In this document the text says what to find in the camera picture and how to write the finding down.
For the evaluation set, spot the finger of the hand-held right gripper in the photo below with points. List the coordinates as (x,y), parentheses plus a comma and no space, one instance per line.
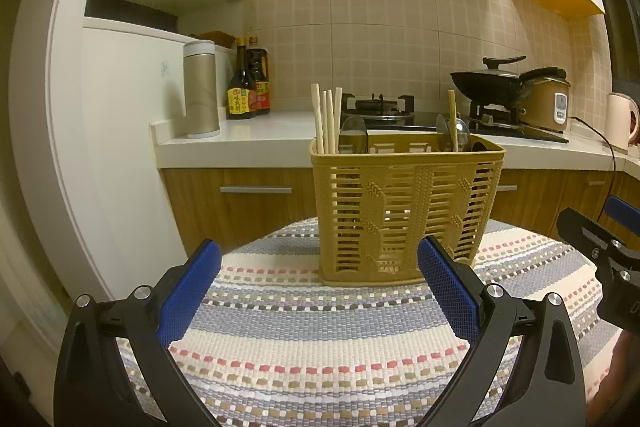
(624,213)
(615,277)

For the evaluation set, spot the black plastic spoon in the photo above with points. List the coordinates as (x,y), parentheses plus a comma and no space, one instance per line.
(480,146)

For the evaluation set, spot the yellow label sauce bottle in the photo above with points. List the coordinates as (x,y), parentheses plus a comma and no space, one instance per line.
(239,97)

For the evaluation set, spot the brown box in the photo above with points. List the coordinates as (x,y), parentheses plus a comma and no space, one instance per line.
(217,38)

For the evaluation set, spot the pale electric kettle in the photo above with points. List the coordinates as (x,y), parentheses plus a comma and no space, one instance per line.
(620,122)

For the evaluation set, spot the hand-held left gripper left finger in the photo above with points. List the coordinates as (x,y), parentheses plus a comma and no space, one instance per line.
(192,292)

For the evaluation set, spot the black wok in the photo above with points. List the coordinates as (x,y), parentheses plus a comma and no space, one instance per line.
(485,89)

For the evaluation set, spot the clear grey plastic spoon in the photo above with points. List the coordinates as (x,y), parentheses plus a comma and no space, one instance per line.
(444,132)
(354,132)

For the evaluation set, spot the tan plastic utensil basket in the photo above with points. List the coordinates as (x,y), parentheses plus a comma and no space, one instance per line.
(400,207)

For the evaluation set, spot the striped woven mat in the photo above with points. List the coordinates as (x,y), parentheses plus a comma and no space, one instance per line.
(320,347)

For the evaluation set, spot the dark window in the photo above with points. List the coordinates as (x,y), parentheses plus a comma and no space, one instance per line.
(620,17)

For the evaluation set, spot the white refrigerator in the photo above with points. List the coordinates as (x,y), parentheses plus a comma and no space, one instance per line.
(130,132)

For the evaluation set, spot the gold rice cooker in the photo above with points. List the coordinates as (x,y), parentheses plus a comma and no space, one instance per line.
(545,102)

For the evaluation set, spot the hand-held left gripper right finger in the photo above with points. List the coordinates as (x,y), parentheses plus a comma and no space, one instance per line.
(447,287)

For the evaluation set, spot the black gas stove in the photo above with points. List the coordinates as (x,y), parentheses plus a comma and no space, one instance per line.
(380,109)

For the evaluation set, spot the black wok lid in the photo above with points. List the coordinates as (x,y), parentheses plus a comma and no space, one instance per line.
(500,69)

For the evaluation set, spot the gold thermos bottle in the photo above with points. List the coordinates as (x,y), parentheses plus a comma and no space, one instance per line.
(200,92)

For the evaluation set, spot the red label sauce bottle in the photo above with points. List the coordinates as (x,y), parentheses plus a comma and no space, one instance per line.
(262,92)

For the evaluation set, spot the wooden chopstick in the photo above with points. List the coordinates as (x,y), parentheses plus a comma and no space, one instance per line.
(338,117)
(453,122)
(316,117)

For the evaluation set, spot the wooden kitchen counter cabinet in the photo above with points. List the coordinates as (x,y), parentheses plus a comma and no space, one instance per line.
(250,212)

